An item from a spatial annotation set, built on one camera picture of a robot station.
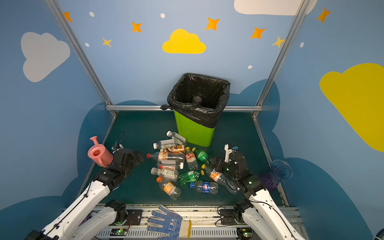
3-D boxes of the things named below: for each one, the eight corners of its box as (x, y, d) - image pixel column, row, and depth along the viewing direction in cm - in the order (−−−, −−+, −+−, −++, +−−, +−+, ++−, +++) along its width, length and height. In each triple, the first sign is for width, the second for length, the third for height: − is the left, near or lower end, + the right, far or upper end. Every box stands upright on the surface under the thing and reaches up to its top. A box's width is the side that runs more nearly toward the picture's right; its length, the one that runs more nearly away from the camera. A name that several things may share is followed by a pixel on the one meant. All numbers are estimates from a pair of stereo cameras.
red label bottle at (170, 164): (157, 169, 90) (156, 167, 88) (158, 161, 94) (157, 159, 91) (184, 169, 90) (183, 167, 88) (184, 161, 94) (184, 159, 92)
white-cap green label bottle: (150, 176, 88) (149, 174, 85) (153, 168, 91) (152, 165, 88) (177, 182, 86) (176, 179, 83) (179, 173, 89) (178, 170, 86)
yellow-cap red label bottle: (189, 172, 90) (189, 169, 87) (183, 150, 100) (183, 147, 97) (198, 169, 91) (199, 167, 88) (191, 148, 101) (191, 145, 98)
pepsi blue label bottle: (189, 190, 83) (189, 188, 80) (191, 181, 87) (191, 178, 84) (217, 194, 82) (218, 192, 79) (217, 185, 85) (218, 182, 82)
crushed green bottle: (179, 185, 85) (179, 184, 83) (177, 175, 89) (177, 173, 87) (200, 180, 87) (200, 179, 85) (197, 170, 91) (197, 169, 89)
